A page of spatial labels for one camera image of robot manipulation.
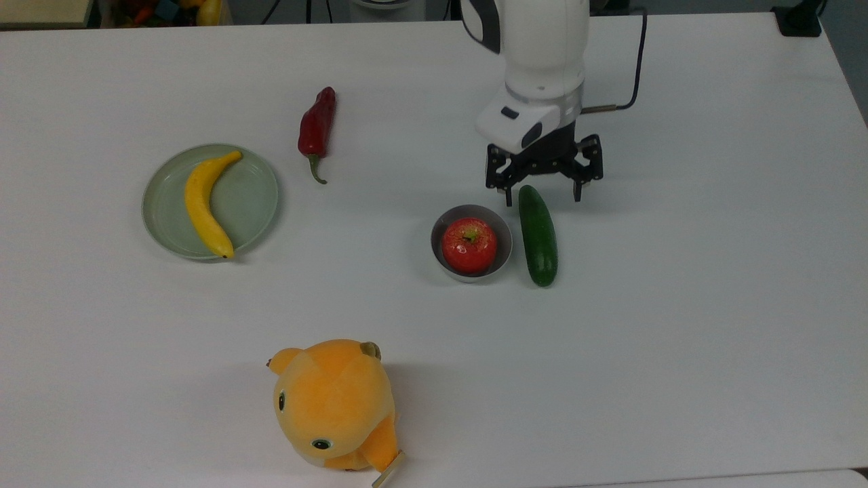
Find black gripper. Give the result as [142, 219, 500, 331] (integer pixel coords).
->
[485, 121, 604, 207]

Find dark green cucumber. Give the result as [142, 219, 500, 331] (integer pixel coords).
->
[518, 184, 559, 288]

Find small grey bowl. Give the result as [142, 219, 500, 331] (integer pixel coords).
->
[431, 204, 514, 283]

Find red apple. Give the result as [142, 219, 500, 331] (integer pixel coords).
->
[441, 217, 498, 275]

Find red chili pepper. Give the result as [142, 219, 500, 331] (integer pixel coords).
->
[298, 86, 337, 185]

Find black table clamp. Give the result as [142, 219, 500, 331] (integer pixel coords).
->
[772, 0, 827, 38]

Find pale green plate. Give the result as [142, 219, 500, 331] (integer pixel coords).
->
[141, 143, 280, 262]

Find orange plush toy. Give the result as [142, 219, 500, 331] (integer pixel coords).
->
[266, 339, 408, 488]

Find yellow banana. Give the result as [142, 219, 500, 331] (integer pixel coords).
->
[184, 150, 243, 260]

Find box of colourful toys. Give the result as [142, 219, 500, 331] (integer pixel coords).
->
[98, 0, 233, 28]

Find wooden side table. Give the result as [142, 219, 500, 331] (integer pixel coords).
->
[0, 0, 96, 30]

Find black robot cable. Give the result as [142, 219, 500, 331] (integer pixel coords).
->
[582, 5, 648, 115]

